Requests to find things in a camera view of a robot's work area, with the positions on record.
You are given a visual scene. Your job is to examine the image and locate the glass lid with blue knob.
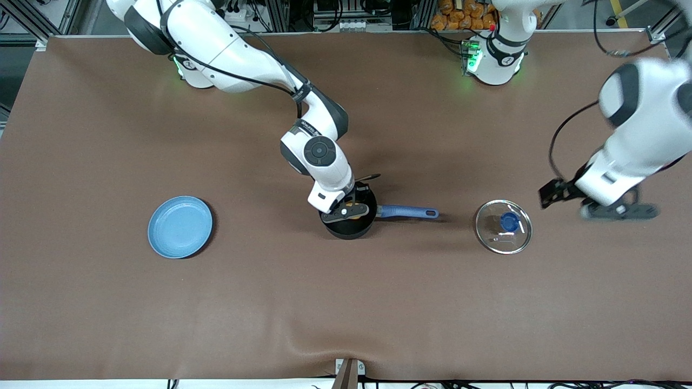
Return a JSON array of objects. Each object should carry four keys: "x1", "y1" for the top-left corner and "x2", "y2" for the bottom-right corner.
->
[{"x1": 475, "y1": 199, "x2": 533, "y2": 255}]

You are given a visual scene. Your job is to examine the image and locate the brown table cloth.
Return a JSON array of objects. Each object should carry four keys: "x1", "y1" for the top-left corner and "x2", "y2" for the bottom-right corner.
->
[{"x1": 0, "y1": 33, "x2": 692, "y2": 382}]

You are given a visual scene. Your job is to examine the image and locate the blue round plate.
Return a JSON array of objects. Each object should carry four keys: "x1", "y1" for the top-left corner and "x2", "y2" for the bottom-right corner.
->
[{"x1": 148, "y1": 196, "x2": 214, "y2": 259}]

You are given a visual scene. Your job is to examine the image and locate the white power strip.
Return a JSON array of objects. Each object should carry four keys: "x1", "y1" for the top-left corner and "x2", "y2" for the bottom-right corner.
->
[{"x1": 314, "y1": 19, "x2": 375, "y2": 31}]

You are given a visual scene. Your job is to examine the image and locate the small green-lit electronics box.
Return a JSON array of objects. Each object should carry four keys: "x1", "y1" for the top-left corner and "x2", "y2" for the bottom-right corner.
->
[{"x1": 460, "y1": 40, "x2": 483, "y2": 75}]

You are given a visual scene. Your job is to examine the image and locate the bag of orange items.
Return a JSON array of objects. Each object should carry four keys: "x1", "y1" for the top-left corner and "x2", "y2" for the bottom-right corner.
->
[{"x1": 431, "y1": 0, "x2": 499, "y2": 31}]

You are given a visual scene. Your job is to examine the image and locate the black pot with blue handle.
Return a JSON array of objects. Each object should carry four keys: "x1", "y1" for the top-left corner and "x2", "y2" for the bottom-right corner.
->
[{"x1": 323, "y1": 184, "x2": 440, "y2": 240}]

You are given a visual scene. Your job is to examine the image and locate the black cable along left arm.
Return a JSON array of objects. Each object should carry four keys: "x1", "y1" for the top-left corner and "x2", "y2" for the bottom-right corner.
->
[{"x1": 548, "y1": 100, "x2": 602, "y2": 184}]

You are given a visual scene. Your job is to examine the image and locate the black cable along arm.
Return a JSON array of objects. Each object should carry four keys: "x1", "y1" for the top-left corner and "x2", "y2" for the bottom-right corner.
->
[
  {"x1": 156, "y1": 0, "x2": 314, "y2": 120},
  {"x1": 548, "y1": 100, "x2": 602, "y2": 184}
]

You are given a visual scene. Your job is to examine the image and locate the black hanging cable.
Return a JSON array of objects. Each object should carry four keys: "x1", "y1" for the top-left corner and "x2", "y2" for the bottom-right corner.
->
[{"x1": 591, "y1": 0, "x2": 674, "y2": 58}]

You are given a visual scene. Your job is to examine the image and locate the black cable along right arm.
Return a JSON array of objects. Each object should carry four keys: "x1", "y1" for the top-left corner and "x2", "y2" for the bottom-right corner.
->
[{"x1": 156, "y1": 0, "x2": 314, "y2": 120}]

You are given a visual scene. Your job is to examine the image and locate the metal table clamp bracket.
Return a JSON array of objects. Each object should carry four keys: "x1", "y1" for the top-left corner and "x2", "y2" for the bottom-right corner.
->
[{"x1": 335, "y1": 358, "x2": 366, "y2": 389}]

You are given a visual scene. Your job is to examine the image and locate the aluminium frame rail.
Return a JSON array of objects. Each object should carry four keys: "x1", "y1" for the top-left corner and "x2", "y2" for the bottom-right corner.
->
[{"x1": 0, "y1": 0, "x2": 82, "y2": 36}]

